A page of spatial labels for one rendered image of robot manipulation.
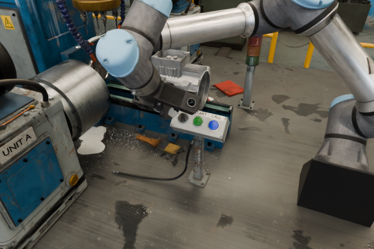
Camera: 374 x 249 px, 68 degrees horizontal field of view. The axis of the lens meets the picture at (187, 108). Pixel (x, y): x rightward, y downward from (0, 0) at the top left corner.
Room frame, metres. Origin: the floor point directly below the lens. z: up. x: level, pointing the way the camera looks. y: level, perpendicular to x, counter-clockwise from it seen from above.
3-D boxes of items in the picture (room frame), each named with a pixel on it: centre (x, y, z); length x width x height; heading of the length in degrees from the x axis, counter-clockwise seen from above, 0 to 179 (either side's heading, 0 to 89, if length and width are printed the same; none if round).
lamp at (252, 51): (1.19, -0.30, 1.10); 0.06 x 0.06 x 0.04
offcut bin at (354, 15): (4.90, -2.81, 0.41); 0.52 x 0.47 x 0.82; 70
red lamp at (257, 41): (1.19, -0.30, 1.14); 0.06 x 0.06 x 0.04
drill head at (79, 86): (0.79, 0.45, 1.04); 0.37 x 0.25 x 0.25; 158
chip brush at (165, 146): (0.88, 0.12, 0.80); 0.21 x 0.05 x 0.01; 63
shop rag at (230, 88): (1.36, -0.24, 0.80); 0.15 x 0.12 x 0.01; 32
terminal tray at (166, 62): (1.01, 0.06, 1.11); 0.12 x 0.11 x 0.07; 68
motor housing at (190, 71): (1.00, 0.03, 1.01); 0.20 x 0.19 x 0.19; 68
